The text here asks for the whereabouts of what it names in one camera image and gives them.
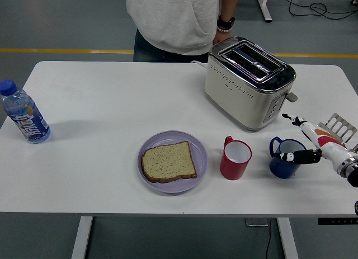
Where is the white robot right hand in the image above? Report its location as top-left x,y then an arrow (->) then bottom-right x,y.
272,112 -> 351,167

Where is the person's left hand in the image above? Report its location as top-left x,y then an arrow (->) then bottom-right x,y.
212,31 -> 232,46

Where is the blue enamel mug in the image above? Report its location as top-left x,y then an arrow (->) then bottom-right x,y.
268,136 -> 308,179

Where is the brown bread slice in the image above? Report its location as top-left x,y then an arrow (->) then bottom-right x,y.
141,141 -> 198,184

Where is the black wristwatch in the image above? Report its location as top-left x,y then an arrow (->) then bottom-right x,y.
216,15 -> 235,30

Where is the silver metal toast rack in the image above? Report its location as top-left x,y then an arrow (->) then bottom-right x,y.
318,112 -> 358,148

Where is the white background table leg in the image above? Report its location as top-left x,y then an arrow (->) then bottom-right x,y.
253,0 -> 273,23

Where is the person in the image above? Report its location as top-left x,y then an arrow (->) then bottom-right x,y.
125,0 -> 242,63

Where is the cream and chrome toaster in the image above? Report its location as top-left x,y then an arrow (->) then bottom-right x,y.
204,36 -> 298,133

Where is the black table control panel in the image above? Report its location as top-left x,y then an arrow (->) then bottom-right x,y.
317,217 -> 358,225

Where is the red enamel mug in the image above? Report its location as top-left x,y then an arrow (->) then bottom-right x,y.
219,135 -> 252,181

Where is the lilac plate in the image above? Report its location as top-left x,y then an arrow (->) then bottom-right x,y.
136,130 -> 209,195

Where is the blue-capped water bottle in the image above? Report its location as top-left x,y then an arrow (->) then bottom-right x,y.
0,79 -> 51,144

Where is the black floor cable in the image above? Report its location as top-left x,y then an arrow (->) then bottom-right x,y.
272,0 -> 358,20

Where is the grey bracket under table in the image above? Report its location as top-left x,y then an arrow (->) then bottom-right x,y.
245,217 -> 269,228

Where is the black cable under table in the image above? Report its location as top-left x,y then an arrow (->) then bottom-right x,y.
265,218 -> 272,259

